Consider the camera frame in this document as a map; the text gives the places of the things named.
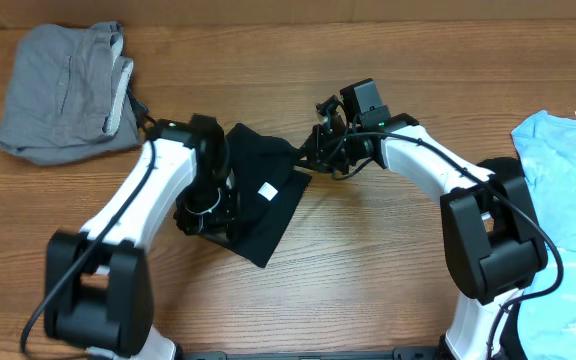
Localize black t-shirt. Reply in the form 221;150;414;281
200;123;311;268

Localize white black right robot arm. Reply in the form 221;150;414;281
300;78;548;359

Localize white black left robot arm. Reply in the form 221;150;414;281
36;114;236;359

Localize folded grey shorts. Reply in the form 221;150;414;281
0;21;141;166

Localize light blue t-shirt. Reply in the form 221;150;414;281
511;110;576;359

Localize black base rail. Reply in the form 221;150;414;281
182;347;453;360

